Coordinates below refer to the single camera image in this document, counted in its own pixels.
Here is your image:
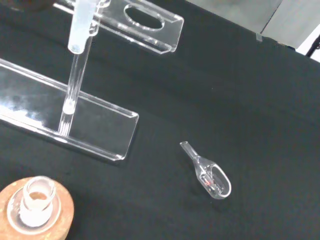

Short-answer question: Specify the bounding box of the brown cork ring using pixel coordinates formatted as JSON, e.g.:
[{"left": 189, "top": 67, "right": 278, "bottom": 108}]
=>
[{"left": 0, "top": 176, "right": 76, "bottom": 240}]

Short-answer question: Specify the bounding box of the black bench cloth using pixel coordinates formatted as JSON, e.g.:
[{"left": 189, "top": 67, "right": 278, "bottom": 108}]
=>
[{"left": 0, "top": 0, "right": 320, "bottom": 240}]

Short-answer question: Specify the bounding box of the clear glass weighing funnel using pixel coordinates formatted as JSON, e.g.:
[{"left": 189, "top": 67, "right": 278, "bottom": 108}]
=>
[{"left": 179, "top": 141, "right": 232, "bottom": 201}]

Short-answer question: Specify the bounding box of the round-bottom glass flask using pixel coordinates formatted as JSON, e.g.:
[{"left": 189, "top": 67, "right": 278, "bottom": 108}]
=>
[{"left": 6, "top": 175, "right": 62, "bottom": 232}]

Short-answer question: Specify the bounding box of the clear acrylic funnel stand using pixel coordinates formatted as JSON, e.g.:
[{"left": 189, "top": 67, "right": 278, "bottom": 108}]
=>
[{"left": 0, "top": 0, "right": 185, "bottom": 162}]

